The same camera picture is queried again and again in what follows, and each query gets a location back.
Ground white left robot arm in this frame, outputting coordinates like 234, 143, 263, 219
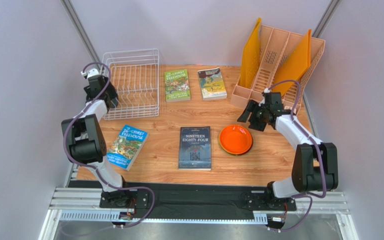
61, 70, 139, 208

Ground orange divider board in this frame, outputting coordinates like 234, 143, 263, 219
238, 17, 262, 89
273, 29, 312, 85

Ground Nineteen Eighty-Four book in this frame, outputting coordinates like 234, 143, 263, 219
178, 126, 212, 171

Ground green Treehouse book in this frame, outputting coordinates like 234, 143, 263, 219
164, 69, 191, 103

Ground black base mat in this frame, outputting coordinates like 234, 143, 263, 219
68, 180, 297, 220

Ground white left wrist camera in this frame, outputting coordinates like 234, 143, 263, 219
81, 68, 101, 79

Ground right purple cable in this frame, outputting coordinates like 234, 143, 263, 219
263, 79, 328, 233

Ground left orange divider board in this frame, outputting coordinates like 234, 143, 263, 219
238, 17, 262, 89

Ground white wire dish rack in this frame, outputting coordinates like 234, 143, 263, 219
101, 48, 160, 121

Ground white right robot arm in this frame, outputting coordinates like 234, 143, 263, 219
237, 92, 339, 209

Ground right orange divider board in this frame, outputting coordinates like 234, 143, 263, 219
273, 29, 312, 85

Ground blue Treehouse book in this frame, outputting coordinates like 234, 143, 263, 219
106, 124, 149, 171

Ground pink plastic file organizer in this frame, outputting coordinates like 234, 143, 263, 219
230, 25, 326, 114

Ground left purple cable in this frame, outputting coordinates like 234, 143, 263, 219
62, 61, 157, 229

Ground aluminium mounting rail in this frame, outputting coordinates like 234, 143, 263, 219
39, 182, 356, 240

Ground purple cable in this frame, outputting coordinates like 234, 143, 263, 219
263, 79, 328, 233
62, 61, 157, 229

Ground orange plate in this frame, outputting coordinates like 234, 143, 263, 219
218, 124, 254, 155

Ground beige paperback book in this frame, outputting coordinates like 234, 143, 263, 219
198, 67, 228, 101

